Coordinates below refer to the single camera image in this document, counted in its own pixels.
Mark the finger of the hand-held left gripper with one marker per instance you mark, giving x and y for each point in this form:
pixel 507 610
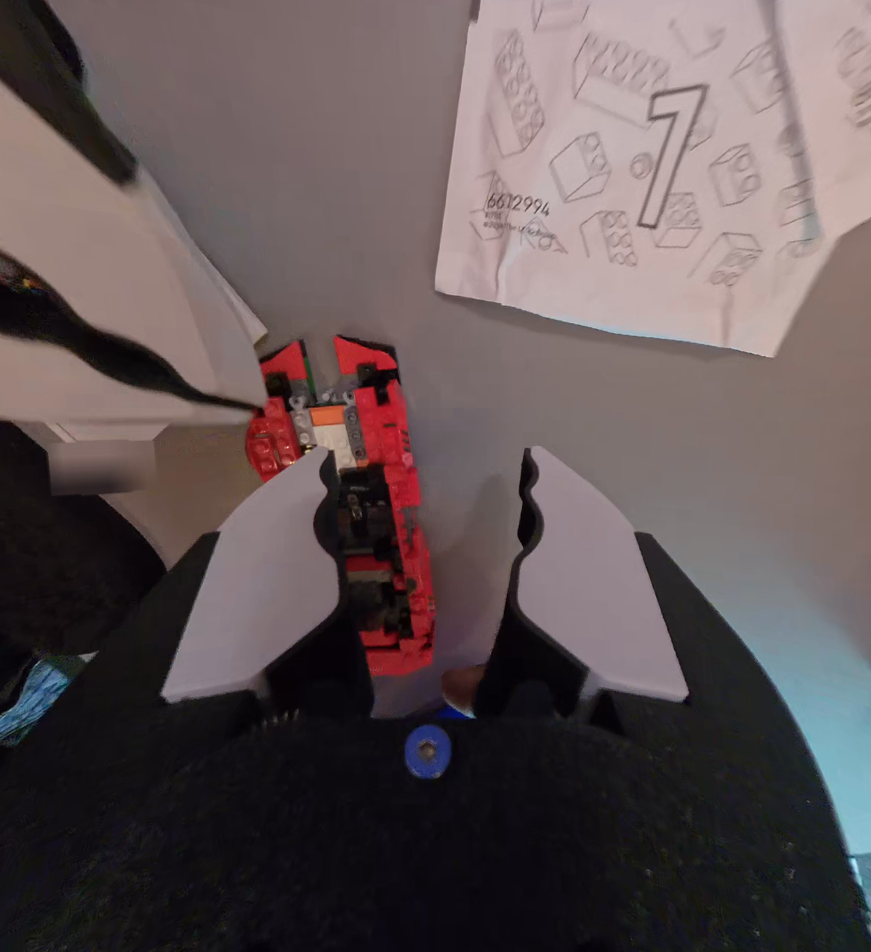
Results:
pixel 71 387
pixel 71 223

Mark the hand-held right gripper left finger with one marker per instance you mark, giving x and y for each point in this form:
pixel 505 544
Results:
pixel 257 587

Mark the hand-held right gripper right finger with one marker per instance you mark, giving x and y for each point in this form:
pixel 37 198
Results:
pixel 599 587

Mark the red toy brick car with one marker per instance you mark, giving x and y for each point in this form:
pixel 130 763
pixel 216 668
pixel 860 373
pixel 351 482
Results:
pixel 398 476

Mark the person's right hand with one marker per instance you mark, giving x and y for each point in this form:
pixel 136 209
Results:
pixel 465 688

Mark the dark cloth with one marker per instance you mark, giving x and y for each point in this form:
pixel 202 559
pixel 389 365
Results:
pixel 26 550

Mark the blue white patterned cloth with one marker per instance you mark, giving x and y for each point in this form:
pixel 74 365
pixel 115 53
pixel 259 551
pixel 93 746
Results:
pixel 11 706

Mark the white brick-print paper bag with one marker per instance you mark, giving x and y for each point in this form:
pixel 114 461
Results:
pixel 591 245

